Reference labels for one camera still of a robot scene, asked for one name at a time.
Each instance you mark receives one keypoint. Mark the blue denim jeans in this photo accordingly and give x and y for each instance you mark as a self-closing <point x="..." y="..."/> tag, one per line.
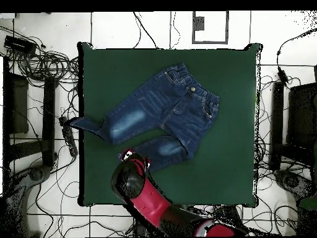
<point x="161" y="111"/>

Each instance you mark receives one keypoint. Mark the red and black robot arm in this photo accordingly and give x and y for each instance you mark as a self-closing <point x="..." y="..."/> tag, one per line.
<point x="148" y="200"/>

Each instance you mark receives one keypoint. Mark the black power strip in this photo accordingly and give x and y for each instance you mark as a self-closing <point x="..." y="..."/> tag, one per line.
<point x="69" y="138"/>

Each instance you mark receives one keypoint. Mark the dark green table cloth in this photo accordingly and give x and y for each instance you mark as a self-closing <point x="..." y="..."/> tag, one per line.
<point x="210" y="168"/>

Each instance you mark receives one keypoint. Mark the black metal stand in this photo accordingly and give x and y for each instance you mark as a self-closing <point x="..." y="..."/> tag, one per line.
<point x="48" y="111"/>
<point x="301" y="116"/>

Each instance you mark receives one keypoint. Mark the grey stand base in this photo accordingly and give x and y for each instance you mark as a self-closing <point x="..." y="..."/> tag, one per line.
<point x="37" y="173"/>

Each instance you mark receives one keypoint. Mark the black slanted floor bar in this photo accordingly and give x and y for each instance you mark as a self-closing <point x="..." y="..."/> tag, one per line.
<point x="232" y="214"/>

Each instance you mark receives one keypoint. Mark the small grey square plate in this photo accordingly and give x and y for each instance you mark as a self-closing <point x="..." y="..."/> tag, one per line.
<point x="199" y="23"/>

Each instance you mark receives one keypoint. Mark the black rectangular box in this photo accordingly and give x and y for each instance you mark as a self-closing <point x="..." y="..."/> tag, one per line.
<point x="18" y="44"/>

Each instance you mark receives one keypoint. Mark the dark stand base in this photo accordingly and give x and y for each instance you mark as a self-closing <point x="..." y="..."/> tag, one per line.
<point x="289" y="181"/>

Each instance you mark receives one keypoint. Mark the black power adapter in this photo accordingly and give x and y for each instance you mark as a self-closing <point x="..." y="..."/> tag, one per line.
<point x="282" y="75"/>

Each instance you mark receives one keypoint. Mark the grey square floor frame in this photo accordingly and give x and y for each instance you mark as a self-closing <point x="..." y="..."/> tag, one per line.
<point x="226" y="27"/>

